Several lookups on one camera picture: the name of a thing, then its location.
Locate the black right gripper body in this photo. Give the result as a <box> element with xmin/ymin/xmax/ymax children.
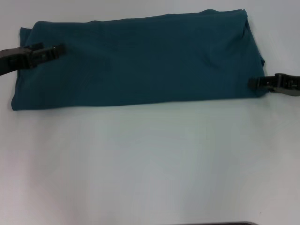
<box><xmin>270</xmin><ymin>73</ymin><xmax>300</xmax><ymax>98</ymax></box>

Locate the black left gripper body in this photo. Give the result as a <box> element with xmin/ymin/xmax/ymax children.
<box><xmin>0</xmin><ymin>45</ymin><xmax>32</xmax><ymax>77</ymax></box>

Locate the teal FREE print t-shirt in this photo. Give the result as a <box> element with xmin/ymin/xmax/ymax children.
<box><xmin>11</xmin><ymin>8</ymin><xmax>266</xmax><ymax>112</ymax></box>

